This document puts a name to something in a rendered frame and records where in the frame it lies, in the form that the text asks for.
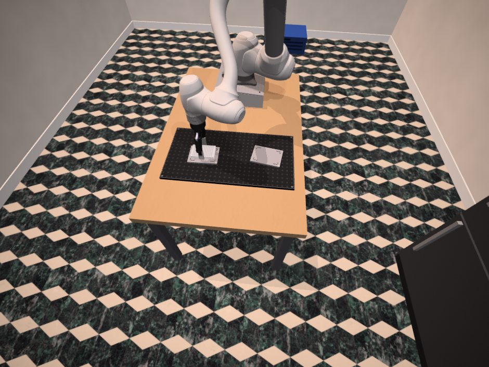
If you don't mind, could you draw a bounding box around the black perforated breadboard plate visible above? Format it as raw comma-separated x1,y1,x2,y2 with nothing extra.
159,127,294,190

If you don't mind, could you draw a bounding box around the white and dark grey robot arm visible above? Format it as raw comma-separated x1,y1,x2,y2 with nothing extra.
179,0,295,125

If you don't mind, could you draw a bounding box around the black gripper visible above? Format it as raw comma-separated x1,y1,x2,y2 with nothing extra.
190,122,207,159

